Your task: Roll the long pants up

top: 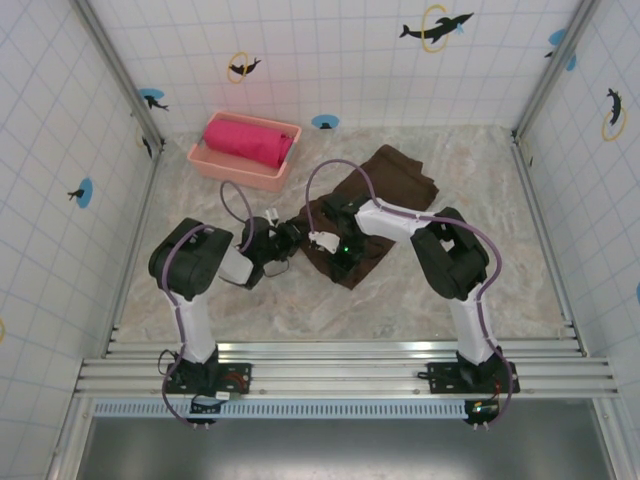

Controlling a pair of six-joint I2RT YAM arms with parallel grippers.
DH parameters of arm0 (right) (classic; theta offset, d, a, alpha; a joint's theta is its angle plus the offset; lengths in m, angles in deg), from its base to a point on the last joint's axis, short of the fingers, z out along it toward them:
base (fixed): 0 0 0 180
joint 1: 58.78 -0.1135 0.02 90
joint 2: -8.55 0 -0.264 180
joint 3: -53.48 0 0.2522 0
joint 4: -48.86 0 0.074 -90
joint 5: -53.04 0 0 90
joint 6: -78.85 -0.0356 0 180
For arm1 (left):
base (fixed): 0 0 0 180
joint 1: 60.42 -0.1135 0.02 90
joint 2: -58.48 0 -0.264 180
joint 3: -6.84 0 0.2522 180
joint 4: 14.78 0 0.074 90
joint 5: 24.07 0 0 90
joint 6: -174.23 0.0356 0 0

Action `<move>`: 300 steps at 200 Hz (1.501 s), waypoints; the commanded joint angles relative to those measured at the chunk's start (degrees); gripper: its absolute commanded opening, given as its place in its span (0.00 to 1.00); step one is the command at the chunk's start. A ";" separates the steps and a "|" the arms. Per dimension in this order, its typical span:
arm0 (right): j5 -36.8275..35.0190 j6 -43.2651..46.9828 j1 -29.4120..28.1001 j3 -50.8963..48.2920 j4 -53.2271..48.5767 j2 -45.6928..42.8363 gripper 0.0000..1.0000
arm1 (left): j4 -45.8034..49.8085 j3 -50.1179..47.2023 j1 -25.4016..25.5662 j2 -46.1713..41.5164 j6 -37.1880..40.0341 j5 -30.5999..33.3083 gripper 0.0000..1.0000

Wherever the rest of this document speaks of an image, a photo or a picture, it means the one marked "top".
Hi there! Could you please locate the thin black cable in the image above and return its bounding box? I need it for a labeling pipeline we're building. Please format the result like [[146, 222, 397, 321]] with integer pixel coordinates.
[[260, 257, 292, 279]]

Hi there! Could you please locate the aluminium side rail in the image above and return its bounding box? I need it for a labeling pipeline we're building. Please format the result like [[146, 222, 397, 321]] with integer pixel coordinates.
[[102, 144, 169, 359], [509, 128, 589, 357]]

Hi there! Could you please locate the aluminium corner post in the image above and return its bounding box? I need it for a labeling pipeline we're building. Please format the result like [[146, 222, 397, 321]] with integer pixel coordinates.
[[513, 0, 600, 140], [73, 0, 167, 151]]

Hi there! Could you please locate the grey metal panel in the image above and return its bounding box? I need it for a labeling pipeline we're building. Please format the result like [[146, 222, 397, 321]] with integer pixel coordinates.
[[74, 417, 619, 480]]

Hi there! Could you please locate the brown towel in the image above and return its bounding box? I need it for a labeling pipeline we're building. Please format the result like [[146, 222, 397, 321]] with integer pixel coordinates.
[[292, 144, 441, 291]]

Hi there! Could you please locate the seahorse yellow ring sticker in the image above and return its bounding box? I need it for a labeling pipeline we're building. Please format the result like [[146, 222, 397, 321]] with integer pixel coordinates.
[[600, 86, 629, 143]]

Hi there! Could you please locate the aluminium front rail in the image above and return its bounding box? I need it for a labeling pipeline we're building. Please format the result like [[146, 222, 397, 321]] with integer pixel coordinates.
[[74, 339, 624, 401]]

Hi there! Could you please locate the blue patch wall sticker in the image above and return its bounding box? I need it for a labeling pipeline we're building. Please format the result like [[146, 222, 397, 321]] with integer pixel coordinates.
[[543, 27, 578, 72]]

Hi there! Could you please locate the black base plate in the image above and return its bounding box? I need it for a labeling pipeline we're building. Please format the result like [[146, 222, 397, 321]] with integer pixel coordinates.
[[164, 358, 254, 397], [417, 360, 521, 397]]

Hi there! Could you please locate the white slotted cable duct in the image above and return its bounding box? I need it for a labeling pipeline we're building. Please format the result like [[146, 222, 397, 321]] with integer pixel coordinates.
[[92, 397, 609, 422]]

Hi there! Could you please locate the rolled pink cloth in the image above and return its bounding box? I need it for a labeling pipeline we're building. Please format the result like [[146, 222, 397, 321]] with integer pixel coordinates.
[[202, 118, 294, 169]]

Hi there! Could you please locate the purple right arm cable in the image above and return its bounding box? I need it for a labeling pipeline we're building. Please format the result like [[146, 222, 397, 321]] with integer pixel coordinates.
[[304, 158, 514, 429]]

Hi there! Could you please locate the pink plastic basket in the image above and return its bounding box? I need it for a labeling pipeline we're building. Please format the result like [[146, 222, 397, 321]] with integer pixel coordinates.
[[187, 110, 304, 193]]

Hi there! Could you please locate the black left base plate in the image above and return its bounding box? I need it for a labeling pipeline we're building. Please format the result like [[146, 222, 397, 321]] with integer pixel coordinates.
[[164, 358, 254, 397]]

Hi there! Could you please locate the right control board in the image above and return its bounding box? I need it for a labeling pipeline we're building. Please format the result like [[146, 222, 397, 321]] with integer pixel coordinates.
[[463, 397, 502, 431]]

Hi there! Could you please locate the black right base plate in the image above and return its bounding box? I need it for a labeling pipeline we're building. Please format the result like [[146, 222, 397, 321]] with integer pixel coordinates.
[[417, 360, 521, 397]]

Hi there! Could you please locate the control board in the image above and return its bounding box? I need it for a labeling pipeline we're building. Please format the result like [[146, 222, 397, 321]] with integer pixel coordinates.
[[188, 392, 232, 431], [463, 397, 502, 431]]

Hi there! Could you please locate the left control board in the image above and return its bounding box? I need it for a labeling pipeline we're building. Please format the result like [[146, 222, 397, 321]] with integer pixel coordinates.
[[188, 392, 232, 431]]

